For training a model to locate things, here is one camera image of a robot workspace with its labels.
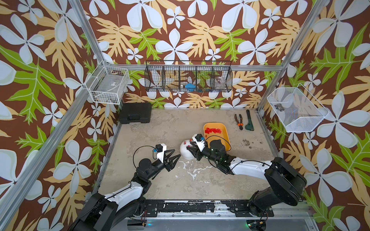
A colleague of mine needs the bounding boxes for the green pipe wrench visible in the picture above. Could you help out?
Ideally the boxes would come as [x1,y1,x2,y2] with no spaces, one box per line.
[245,109,254,131]

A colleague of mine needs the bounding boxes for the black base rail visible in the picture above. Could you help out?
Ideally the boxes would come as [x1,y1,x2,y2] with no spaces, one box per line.
[144,200,274,218]

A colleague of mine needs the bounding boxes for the black plastic tool case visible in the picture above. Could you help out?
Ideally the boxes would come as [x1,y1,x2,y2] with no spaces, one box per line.
[119,103,152,124]

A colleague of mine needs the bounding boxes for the pile of red sleeves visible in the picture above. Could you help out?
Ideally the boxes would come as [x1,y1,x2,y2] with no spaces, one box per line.
[204,128,222,134]

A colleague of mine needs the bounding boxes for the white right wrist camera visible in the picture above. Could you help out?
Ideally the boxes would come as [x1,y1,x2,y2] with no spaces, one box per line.
[191,134,206,152]

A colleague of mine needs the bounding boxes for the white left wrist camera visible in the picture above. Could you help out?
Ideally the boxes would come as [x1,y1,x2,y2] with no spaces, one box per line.
[152,143,167,163]

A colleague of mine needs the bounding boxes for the white mesh basket right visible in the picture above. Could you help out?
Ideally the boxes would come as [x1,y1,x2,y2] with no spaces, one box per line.
[267,84,329,133]

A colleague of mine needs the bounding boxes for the white dome screw fixture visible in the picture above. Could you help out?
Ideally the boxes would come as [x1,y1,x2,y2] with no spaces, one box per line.
[180,139,196,160]

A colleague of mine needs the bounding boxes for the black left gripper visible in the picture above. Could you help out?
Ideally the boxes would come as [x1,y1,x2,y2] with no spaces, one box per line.
[145,148,179,181]

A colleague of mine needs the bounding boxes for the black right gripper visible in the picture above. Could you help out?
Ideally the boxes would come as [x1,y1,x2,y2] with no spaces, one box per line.
[186,141,221,165]

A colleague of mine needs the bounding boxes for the white wire basket left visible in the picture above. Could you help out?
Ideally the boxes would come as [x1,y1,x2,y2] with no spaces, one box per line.
[85,62,130,105]

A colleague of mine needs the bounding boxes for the yellow plastic tray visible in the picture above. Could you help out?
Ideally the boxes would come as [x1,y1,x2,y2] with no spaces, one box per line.
[203,122,231,151]

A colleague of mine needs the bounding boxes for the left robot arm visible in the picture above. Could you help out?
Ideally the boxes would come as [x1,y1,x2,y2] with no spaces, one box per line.
[68,144,181,231]

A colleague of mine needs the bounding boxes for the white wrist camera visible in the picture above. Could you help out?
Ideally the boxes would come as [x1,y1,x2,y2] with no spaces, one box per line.
[152,143,167,163]
[191,134,206,152]

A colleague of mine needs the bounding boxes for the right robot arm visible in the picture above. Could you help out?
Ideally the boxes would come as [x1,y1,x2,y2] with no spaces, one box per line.
[180,134,307,216]

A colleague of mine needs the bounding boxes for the orange handled pliers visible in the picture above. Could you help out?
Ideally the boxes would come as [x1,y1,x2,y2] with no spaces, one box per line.
[234,114,243,131]

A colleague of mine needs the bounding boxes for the black wire basket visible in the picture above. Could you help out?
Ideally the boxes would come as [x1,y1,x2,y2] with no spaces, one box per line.
[144,60,233,93]

